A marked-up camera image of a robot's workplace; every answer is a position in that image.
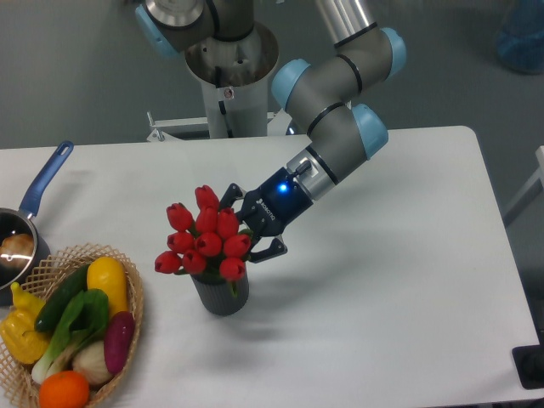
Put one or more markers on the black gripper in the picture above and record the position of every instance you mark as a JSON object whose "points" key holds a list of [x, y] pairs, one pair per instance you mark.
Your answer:
{"points": [[267, 210]]}

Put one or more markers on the red tulip bouquet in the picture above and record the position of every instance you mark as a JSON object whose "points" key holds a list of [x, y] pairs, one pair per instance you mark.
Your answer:
{"points": [[211, 246]]}

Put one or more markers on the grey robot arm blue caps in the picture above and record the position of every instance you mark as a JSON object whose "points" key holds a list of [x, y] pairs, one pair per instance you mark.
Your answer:
{"points": [[342, 137]]}

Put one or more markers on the grey ribbed vase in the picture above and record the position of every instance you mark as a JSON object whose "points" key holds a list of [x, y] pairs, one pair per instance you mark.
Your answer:
{"points": [[221, 297]]}

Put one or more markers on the yellow squash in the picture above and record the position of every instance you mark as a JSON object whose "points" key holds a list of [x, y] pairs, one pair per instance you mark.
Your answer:
{"points": [[108, 275]]}

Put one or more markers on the purple sweet potato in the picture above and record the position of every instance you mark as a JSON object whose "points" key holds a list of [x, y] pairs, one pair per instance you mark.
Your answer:
{"points": [[117, 340]]}

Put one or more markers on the green bok choy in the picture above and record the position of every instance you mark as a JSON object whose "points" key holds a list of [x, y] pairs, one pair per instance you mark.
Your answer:
{"points": [[84, 320]]}

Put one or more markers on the green cucumber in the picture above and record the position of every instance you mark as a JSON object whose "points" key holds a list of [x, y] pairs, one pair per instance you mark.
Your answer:
{"points": [[50, 314]]}

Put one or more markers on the beige garlic bulb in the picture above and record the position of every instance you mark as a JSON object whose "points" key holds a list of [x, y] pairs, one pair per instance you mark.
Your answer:
{"points": [[90, 362]]}

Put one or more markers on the brown bread roll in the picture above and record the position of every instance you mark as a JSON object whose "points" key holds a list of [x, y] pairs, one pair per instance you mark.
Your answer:
{"points": [[16, 251]]}

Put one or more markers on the orange fruit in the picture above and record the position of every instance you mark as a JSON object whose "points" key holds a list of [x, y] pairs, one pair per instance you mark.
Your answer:
{"points": [[64, 389]]}

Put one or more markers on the yellow bell pepper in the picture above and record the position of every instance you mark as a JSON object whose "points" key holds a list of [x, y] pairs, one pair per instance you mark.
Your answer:
{"points": [[22, 340]]}

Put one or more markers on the black device at table edge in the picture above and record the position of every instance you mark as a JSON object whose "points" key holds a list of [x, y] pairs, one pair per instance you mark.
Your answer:
{"points": [[529, 365]]}

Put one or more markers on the blue transparent container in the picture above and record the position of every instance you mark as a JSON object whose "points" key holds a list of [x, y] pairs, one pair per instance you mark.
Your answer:
{"points": [[519, 41]]}

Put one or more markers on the white metal base frame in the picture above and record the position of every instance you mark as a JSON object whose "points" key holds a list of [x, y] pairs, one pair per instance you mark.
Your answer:
{"points": [[279, 123]]}

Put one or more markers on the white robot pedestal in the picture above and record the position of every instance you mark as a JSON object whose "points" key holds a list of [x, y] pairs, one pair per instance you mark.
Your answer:
{"points": [[234, 78]]}

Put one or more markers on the blue handled saucepan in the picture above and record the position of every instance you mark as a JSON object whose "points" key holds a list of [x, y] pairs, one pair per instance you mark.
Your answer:
{"points": [[20, 221]]}

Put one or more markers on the white furniture frame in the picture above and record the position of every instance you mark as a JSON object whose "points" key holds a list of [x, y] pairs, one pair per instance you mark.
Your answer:
{"points": [[527, 193]]}

